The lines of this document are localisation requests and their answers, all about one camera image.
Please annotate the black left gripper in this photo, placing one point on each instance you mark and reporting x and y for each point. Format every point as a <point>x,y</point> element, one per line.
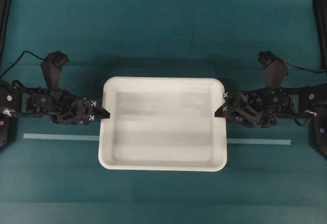
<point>62,107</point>

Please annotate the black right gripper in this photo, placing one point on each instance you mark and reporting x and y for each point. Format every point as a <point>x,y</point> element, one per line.
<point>258,108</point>

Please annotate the white plastic tray case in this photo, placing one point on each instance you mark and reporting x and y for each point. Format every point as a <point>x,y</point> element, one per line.
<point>163,124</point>

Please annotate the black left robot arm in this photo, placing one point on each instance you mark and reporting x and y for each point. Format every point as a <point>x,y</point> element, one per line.
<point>13,105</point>

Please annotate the light blue tape strip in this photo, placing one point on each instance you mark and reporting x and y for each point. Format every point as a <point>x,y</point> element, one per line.
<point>61,137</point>

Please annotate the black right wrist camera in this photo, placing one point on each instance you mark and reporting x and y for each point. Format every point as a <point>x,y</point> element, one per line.
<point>274,69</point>

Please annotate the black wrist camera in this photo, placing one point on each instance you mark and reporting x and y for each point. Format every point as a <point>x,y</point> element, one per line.
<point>52,67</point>
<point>274,69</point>

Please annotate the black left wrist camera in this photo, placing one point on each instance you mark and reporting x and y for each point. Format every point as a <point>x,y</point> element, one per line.
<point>52,67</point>

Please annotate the black left frame post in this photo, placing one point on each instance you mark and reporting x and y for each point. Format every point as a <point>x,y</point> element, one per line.
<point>4,15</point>

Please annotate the black frame post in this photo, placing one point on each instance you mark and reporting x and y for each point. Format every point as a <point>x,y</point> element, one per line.
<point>4,15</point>
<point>319,7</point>

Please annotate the black right frame post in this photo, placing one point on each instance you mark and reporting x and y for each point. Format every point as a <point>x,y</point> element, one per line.
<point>319,7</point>

